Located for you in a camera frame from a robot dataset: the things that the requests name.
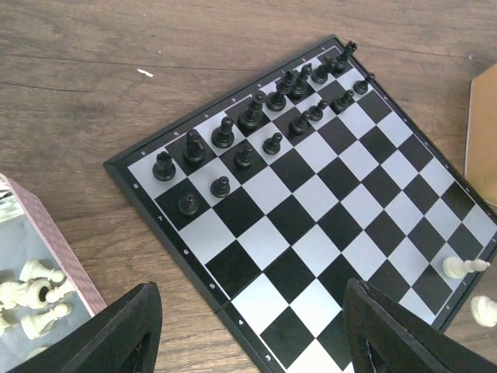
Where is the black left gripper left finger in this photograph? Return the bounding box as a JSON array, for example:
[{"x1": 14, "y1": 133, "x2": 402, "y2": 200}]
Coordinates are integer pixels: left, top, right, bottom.
[{"x1": 11, "y1": 282, "x2": 162, "y2": 373}]

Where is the yellow empty tin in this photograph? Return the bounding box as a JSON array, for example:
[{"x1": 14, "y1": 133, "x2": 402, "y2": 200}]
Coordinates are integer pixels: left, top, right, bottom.
[{"x1": 464, "y1": 65, "x2": 496, "y2": 206}]

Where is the black chess pieces row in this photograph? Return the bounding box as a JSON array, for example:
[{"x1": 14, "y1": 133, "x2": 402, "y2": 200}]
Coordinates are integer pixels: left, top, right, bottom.
[{"x1": 135, "y1": 48, "x2": 374, "y2": 225}]

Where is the pink tin with pieces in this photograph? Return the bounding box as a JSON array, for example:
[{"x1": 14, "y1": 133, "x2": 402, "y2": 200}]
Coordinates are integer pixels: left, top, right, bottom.
[{"x1": 1, "y1": 176, "x2": 106, "y2": 372}]

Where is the white chess piece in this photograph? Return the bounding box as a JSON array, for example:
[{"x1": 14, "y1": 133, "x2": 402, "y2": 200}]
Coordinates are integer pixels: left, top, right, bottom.
[
  {"x1": 471, "y1": 295, "x2": 497, "y2": 327},
  {"x1": 443, "y1": 256, "x2": 491, "y2": 279}
]

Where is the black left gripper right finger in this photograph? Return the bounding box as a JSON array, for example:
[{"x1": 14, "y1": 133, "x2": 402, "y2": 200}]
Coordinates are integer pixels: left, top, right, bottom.
[{"x1": 343, "y1": 278, "x2": 496, "y2": 373}]

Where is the black grey chess board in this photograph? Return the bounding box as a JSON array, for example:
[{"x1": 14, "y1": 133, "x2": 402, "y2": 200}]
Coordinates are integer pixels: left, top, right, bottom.
[{"x1": 105, "y1": 36, "x2": 496, "y2": 372}]

